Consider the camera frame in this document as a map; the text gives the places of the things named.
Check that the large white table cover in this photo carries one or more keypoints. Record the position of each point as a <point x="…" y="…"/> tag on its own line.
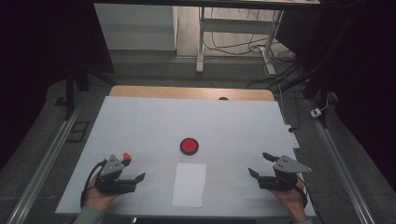
<point x="218" y="124"/>

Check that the person's left hand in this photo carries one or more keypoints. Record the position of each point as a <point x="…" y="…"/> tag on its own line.
<point x="98" y="200"/>

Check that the small orange stamp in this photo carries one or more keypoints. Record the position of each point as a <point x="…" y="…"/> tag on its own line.
<point x="127" y="156"/>

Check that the white desk frame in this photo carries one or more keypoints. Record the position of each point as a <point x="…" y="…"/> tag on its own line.
<point x="236" y="26"/>

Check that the white power strip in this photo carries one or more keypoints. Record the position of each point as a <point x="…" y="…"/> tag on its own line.
<point x="293" y="138"/>

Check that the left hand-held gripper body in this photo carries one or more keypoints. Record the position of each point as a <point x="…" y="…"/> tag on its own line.
<point x="112" y="183"/>

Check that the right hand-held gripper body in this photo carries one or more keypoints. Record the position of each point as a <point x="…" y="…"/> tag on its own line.
<point x="285" y="180"/>

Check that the aluminium floor rail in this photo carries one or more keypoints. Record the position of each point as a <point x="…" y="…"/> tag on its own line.
<point x="46" y="161"/>
<point x="339" y="161"/>

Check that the small white adapter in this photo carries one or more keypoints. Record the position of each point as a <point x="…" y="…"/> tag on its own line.
<point x="315" y="113"/>

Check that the round red ink pad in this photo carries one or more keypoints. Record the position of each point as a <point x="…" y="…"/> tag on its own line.
<point x="189" y="145"/>

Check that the white cabinet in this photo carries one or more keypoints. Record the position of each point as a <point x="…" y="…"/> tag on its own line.
<point x="137" y="28"/>

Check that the white paper sheet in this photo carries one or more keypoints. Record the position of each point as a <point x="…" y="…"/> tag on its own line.
<point x="189" y="186"/>

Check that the dark table grommet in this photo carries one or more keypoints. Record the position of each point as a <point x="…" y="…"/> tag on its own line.
<point x="223" y="98"/>

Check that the person's right hand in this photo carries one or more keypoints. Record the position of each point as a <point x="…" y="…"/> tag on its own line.
<point x="294" y="202"/>

